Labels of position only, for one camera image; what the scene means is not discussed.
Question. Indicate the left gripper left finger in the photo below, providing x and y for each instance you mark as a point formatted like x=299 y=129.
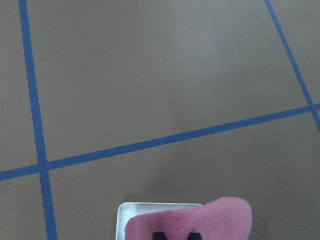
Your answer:
x=158 y=236

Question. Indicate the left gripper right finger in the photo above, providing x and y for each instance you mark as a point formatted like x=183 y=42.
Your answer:
x=194 y=236

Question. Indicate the pink grey-edged cloth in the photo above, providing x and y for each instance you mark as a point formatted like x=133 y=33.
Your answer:
x=227 y=218

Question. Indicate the white rack tray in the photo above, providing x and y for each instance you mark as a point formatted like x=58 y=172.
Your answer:
x=128 y=210

